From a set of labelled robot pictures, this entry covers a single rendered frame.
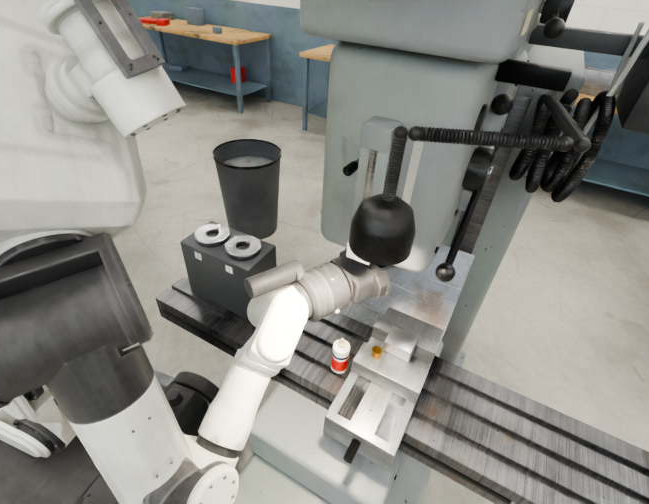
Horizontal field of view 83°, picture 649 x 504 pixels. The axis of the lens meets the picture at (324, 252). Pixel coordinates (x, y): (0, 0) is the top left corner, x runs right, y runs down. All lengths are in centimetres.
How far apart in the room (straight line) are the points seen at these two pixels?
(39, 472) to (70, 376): 98
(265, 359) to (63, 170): 34
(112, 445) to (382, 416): 51
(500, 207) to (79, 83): 88
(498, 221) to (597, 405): 159
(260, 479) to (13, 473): 70
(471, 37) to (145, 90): 30
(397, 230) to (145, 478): 39
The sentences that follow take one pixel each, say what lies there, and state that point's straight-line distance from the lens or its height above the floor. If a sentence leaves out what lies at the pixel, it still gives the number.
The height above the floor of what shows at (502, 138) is 158.
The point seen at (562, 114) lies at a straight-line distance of 50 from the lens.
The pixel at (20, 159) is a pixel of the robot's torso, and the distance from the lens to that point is 43.
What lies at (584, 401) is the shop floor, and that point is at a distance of 244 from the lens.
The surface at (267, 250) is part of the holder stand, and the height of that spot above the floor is 111.
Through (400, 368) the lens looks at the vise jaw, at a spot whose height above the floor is 103.
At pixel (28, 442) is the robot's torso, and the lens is 128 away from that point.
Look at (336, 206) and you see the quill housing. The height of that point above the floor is 140.
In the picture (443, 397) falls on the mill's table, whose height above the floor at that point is 92.
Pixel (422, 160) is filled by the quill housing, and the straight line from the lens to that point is 51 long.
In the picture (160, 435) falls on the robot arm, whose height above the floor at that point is 128.
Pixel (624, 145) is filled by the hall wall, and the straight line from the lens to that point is 501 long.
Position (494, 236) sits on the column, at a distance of 107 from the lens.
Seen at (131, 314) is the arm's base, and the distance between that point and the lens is 40.
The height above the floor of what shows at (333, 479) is 84.
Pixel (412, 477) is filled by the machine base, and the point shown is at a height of 20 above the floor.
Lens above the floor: 170
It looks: 38 degrees down
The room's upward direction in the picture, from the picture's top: 4 degrees clockwise
